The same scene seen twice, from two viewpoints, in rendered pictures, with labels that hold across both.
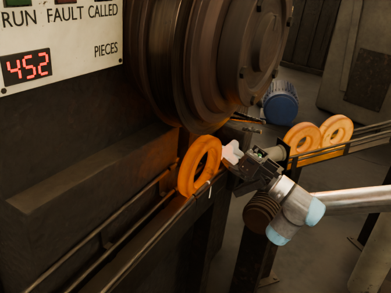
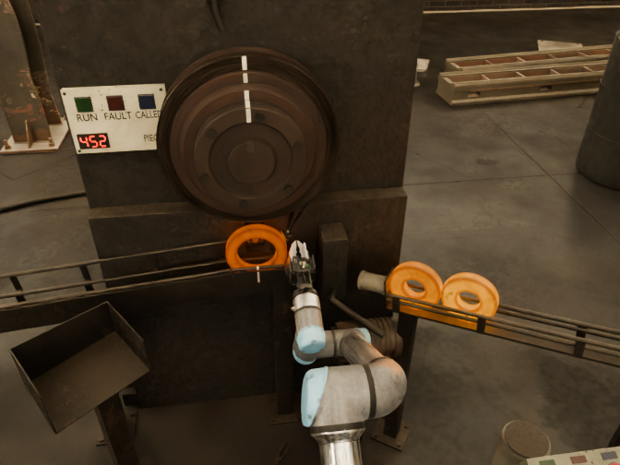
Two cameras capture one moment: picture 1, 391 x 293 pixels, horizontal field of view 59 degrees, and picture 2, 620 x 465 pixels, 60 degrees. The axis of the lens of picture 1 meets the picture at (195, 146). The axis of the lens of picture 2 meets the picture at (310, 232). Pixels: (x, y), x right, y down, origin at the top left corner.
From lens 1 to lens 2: 1.27 m
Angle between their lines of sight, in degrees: 45
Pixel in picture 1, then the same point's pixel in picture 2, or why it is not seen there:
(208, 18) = (182, 135)
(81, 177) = (132, 213)
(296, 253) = (462, 447)
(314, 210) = (302, 335)
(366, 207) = not seen: hidden behind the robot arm
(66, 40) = (119, 129)
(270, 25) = (237, 148)
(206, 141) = (251, 229)
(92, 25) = (139, 122)
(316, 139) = (431, 290)
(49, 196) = (105, 215)
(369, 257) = not seen: outside the picture
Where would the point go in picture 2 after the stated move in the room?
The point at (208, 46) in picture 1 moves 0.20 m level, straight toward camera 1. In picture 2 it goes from (183, 153) to (102, 175)
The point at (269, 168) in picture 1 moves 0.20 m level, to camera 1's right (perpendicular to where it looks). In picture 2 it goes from (304, 280) to (349, 321)
